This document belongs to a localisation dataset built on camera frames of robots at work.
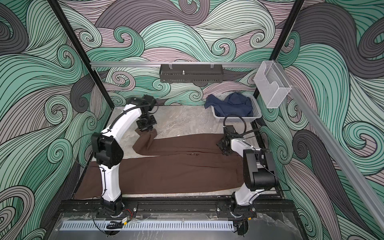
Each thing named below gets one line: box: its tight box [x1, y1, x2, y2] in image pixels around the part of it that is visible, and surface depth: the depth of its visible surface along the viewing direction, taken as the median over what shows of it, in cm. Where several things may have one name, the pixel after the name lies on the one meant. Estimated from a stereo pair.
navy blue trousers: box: [204, 92, 254, 117], surface depth 113 cm
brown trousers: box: [75, 129, 245, 200], surface depth 89 cm
